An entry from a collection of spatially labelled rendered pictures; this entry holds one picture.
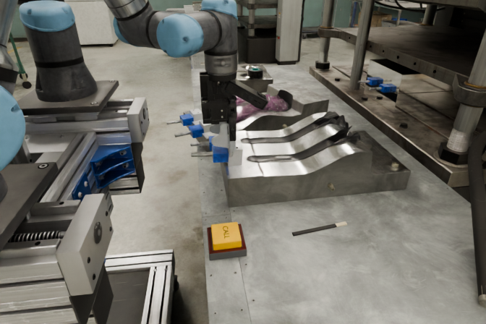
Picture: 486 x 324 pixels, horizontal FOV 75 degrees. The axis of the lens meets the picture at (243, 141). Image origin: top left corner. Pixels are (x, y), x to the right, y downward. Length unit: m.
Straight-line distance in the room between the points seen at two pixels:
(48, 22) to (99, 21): 6.34
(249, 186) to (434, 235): 0.44
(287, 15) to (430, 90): 3.74
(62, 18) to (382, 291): 0.93
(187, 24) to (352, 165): 0.53
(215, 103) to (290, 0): 4.45
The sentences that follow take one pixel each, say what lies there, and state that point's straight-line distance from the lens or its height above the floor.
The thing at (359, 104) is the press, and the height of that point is 0.78.
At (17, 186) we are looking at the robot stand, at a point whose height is 1.04.
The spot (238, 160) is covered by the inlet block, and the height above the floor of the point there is 0.90.
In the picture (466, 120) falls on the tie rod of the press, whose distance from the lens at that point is 1.19.
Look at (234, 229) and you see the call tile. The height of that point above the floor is 0.84.
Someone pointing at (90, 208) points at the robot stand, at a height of 0.99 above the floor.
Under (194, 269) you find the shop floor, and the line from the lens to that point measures 1.77.
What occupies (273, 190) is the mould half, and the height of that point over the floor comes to 0.84.
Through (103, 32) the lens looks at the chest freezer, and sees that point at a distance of 7.28.
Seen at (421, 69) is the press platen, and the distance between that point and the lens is 1.44.
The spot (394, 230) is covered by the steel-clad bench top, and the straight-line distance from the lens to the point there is 0.86.
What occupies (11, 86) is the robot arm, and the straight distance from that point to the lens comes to 0.42.
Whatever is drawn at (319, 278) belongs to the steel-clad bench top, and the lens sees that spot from 0.70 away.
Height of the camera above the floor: 1.33
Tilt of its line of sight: 28 degrees down
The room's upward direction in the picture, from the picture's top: straight up
